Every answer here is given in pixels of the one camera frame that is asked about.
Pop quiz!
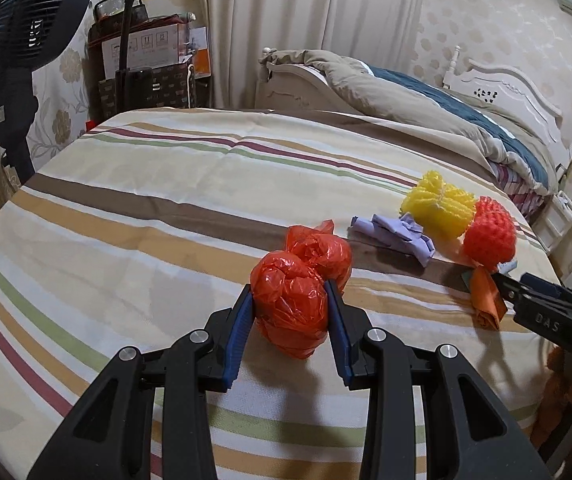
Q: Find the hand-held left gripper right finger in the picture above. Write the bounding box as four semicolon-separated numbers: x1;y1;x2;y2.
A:
322;280;551;480

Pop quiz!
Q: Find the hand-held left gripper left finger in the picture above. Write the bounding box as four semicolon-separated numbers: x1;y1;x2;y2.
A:
26;284;257;480

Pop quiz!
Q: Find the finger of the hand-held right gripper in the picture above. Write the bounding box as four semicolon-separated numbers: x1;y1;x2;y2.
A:
522;273;572;307
492;271;572;314

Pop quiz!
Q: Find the orange wrapper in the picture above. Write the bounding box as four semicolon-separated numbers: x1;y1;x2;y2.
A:
468;266;507;332

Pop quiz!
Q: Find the red plastic bag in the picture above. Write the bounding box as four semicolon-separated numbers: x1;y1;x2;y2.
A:
250;219;354;360

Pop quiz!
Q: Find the red foam fruit net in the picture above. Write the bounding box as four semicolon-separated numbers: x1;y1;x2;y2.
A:
463;196;516;268

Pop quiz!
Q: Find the purple glove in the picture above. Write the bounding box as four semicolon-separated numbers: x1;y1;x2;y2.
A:
350;212;436;267

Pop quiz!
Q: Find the yellow foam fruit net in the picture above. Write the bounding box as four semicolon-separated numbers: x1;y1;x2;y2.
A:
400;171;477;238

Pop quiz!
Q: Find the white plastic drawer unit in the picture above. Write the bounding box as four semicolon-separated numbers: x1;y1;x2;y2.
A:
536;192;572;261

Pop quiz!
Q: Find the plaid bed sheet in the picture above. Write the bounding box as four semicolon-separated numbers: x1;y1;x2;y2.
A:
488;157;546;221

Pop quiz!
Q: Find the striped tablecloth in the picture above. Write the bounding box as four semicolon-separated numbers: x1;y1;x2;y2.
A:
0;107;566;480

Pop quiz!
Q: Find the white bed headboard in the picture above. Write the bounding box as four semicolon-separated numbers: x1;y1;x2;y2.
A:
443;45;572;161

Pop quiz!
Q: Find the bed with blue-beige quilt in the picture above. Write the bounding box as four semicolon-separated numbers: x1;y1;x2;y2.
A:
266;49;564;193

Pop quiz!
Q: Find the white bed footboard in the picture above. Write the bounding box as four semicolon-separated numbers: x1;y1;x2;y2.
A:
255;47;361;113

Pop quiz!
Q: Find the white and orange box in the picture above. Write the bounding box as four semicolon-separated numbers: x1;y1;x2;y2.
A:
186;25;213;81

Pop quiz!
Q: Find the cardboard box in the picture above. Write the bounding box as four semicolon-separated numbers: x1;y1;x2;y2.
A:
101;22;191;72

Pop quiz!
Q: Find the cream curtain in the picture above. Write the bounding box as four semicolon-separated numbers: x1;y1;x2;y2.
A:
193;0;429;111

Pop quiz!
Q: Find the dark blue standing fan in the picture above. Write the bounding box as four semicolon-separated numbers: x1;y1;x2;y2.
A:
0;0;98;186

